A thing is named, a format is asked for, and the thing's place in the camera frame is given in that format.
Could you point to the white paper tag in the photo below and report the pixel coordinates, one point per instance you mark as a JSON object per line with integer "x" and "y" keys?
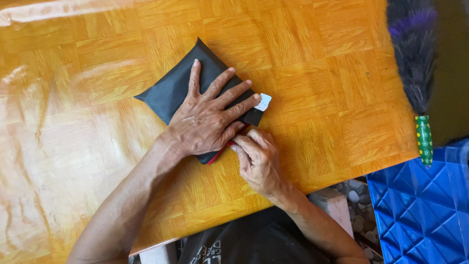
{"x": 263, "y": 102}

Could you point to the person's left hand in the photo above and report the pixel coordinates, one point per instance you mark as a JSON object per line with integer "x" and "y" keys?
{"x": 199, "y": 121}

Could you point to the white table leg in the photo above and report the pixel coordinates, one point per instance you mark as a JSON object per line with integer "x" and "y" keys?
{"x": 331, "y": 209}
{"x": 158, "y": 255}

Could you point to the blue plastic stool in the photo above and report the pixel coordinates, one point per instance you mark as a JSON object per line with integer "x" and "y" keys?
{"x": 421, "y": 212}

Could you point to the black fabric pouch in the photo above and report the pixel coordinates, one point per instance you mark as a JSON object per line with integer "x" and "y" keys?
{"x": 172, "y": 88}

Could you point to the person's right hand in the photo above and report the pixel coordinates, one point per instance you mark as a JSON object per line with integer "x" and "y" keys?
{"x": 260, "y": 165}

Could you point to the person's right fingers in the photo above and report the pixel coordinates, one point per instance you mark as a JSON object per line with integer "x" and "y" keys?
{"x": 245, "y": 145}

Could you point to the grey purple feather duster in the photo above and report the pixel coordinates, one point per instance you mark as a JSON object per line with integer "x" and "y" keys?
{"x": 416, "y": 69}

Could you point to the person's black shirt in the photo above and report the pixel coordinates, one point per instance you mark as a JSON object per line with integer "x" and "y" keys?
{"x": 249, "y": 242}

